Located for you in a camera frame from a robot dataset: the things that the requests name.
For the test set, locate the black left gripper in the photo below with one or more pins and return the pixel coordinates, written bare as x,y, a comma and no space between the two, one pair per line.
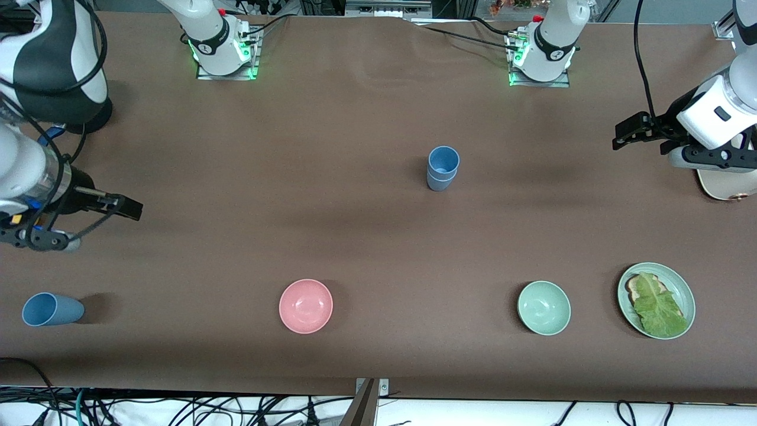
663,125

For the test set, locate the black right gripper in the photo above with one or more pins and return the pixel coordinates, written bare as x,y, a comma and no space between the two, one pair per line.
78,193

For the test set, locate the blue plastic cup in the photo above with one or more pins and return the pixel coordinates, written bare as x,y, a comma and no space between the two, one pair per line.
440,184
50,309
443,157

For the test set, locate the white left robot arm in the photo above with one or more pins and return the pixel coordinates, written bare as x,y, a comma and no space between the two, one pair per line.
553,47

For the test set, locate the cream toaster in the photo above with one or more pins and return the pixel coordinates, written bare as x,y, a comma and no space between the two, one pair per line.
727,186

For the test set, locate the toast slice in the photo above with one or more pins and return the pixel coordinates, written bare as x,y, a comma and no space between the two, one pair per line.
634,290

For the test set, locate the mint green plate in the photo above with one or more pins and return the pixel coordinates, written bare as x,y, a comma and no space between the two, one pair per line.
686,296

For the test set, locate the small colourful toy items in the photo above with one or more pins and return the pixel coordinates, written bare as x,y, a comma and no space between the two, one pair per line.
508,6

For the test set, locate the green lettuce leaf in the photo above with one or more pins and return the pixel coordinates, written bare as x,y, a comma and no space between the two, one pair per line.
659,310

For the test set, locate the mint green bowl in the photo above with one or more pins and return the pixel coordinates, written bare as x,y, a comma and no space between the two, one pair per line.
544,307

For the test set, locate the pink bowl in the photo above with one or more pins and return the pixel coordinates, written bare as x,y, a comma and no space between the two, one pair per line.
306,306

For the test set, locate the grey metal box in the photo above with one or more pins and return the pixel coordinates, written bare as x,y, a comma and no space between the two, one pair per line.
384,9

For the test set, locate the grey metal bar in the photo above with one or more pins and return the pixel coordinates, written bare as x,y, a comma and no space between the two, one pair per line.
362,411

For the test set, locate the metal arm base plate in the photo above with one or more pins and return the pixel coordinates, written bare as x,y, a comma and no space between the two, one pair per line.
532,83
253,65

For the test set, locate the aluminium frame profile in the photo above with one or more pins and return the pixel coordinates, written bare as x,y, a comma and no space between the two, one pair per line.
724,26

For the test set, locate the metal table bracket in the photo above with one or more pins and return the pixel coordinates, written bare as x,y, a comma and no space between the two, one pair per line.
383,387

